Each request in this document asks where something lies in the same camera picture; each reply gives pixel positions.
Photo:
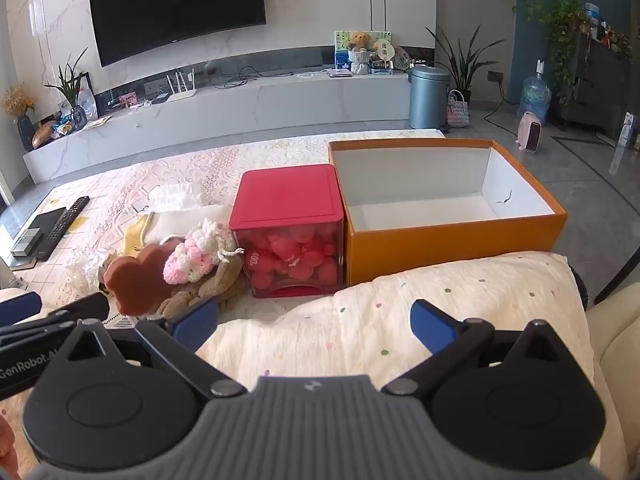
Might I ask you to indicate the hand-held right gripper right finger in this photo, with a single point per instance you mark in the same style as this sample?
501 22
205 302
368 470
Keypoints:
432 327

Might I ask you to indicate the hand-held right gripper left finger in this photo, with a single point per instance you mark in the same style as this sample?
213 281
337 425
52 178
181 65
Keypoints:
197 322

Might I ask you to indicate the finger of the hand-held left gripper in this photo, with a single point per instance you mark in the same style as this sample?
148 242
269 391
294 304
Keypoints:
87 306
20 306

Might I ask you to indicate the orange cardboard box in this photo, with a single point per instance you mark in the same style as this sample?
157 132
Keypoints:
450 240

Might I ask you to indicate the white waffle cloth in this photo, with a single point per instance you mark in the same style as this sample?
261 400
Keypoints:
185 220

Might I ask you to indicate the white lace cloth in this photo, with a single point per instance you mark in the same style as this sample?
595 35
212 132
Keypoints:
82 267

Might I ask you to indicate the brown plush toy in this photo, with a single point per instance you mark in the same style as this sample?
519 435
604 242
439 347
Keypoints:
220 280

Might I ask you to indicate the brown cloud-shaped sponge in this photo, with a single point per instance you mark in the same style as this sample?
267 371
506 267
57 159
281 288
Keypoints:
140 280

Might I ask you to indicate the cream dotted pillow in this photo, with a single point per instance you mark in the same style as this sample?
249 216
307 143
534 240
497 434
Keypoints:
380 300

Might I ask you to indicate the small silver box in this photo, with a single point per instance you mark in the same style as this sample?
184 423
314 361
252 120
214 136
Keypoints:
25 244

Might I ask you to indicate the pink white crochet toy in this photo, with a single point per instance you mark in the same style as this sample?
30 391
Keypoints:
195 255

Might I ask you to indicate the yellow cloth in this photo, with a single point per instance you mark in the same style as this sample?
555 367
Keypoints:
136 237

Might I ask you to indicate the black remote control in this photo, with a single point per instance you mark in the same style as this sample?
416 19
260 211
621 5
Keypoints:
65 225

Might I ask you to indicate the black flat box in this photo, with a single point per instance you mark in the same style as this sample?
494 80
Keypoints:
45 220

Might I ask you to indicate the white ruffled cloth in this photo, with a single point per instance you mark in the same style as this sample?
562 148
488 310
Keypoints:
172 196

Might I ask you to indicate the red lidded clear box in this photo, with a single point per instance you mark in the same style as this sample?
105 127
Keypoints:
287 230

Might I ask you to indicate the dried flowers in dark vase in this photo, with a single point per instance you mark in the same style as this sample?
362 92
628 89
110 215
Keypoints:
25 132

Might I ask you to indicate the bronze bowl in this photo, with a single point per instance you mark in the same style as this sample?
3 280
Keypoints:
45 134

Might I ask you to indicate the paper sheets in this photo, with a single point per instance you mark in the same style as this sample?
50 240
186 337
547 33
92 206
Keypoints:
97 121

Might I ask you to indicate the beige sofa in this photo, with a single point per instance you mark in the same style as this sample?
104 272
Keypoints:
617 360

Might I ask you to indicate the green plant in blue vase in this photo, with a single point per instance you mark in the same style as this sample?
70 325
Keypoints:
77 115

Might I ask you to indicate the woven handbag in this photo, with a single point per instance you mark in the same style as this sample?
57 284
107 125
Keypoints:
457 112

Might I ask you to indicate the pink space heater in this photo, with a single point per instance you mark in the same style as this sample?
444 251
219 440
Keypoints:
530 132

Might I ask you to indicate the white marble television console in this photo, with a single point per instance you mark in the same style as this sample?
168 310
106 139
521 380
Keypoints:
250 110

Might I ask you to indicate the grey-blue trash can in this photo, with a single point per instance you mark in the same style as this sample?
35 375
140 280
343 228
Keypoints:
427 100

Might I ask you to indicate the white router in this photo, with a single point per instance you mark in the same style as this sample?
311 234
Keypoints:
182 94

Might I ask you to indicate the blue water bottle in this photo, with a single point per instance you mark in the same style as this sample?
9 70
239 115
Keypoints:
535 97

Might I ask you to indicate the tall leafy potted plant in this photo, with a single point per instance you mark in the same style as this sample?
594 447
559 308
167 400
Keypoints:
462 65

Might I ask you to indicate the white set-top box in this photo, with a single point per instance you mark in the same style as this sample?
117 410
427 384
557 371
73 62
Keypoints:
340 74

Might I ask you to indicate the decorated plate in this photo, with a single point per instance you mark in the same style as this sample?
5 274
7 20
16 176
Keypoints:
402 57

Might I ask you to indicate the round hand fan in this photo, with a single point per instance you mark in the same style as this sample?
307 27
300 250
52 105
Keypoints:
384 49

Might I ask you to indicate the teddy bear bouquet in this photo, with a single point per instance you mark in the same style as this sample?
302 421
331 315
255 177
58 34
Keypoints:
359 42

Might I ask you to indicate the dark cabinet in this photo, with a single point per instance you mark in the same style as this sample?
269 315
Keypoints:
600 85

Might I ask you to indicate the framed painting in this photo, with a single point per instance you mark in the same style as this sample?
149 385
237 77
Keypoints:
342 40

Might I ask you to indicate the climbing green plant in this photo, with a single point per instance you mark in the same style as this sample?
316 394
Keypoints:
560 25

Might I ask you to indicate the pink photo frame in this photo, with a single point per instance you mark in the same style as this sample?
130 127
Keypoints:
128 100

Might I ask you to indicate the black wall television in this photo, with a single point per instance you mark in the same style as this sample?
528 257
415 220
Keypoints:
175 5

